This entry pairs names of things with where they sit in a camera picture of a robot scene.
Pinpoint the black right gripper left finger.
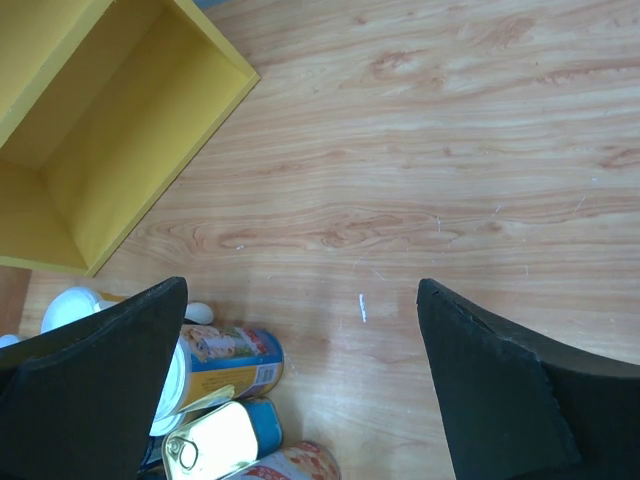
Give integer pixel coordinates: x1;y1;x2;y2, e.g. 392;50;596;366
1;277;188;479

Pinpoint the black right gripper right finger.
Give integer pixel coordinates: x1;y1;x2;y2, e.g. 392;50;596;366
417;279;639;479

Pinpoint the tall yellow blue can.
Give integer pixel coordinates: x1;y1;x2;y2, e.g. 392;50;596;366
150;324;284;437

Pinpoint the yellow wooden shelf cabinet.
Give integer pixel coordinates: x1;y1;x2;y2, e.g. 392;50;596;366
1;1;259;276

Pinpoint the small can white lid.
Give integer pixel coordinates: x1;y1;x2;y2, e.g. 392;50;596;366
40;286;124;334

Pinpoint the gold sardine tin upper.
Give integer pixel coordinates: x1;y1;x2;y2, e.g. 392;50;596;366
162;398;283;479

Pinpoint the red label can white lid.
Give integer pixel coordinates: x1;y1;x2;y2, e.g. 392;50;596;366
229;441;342;480

